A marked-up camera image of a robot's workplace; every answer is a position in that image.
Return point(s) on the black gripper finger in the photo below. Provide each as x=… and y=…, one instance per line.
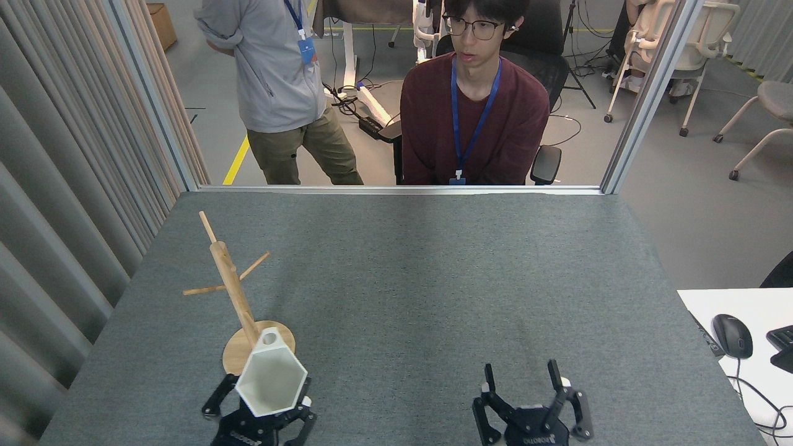
x=573, y=406
x=485, y=406
x=306, y=421
x=214, y=401

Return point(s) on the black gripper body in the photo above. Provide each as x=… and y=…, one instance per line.
x=248, y=432
x=536, y=433

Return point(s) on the white hexagonal cup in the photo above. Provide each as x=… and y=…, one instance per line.
x=269, y=378

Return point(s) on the wooden cup rack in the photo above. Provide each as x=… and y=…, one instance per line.
x=232, y=288

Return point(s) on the black computer mouse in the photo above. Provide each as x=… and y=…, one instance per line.
x=732, y=336

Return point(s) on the white desk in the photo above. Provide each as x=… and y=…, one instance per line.
x=756, y=384

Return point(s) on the black keyboard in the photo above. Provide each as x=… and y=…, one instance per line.
x=784, y=347

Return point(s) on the black chair back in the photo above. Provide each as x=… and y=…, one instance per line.
x=780, y=272

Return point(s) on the grey pleated curtain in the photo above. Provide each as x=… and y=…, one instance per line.
x=56, y=198

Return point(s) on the person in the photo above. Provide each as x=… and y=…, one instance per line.
x=279, y=80
x=474, y=118
x=627, y=56

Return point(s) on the black power strip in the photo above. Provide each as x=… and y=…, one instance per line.
x=370, y=124

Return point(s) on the black tripod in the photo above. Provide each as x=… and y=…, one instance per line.
x=579, y=74

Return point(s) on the black office chair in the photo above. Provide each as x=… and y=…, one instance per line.
x=548, y=68

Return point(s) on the white-legged standing desk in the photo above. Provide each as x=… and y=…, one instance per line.
x=350, y=56

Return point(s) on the grey chair with white legs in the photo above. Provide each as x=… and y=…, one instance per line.
x=777, y=99

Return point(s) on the black-rimmed glasses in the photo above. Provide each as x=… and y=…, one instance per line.
x=471, y=28

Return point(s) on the cardboard box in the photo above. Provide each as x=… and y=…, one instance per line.
x=163, y=25

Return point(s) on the white stand on wheels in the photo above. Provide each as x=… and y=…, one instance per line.
x=424, y=31

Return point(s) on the white office chair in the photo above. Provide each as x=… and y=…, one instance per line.
x=700, y=37

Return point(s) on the silver aluminium rail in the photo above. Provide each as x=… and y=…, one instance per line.
x=372, y=189

